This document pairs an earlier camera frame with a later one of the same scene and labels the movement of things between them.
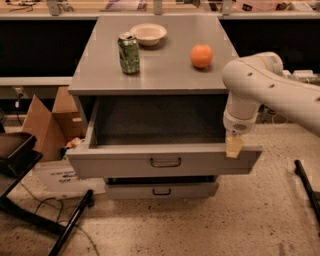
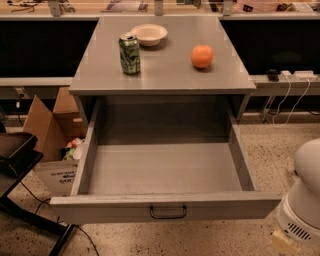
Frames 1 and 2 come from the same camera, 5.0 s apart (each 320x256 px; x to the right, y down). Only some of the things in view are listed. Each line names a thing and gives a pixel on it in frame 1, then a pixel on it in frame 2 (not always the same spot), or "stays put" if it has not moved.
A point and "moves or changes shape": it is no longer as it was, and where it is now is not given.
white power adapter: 304,75 stays put
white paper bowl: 149,34 stays put
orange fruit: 201,55 stays put
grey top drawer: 154,136 moves or changes shape
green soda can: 129,53 stays put
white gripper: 236,125 → 297,222
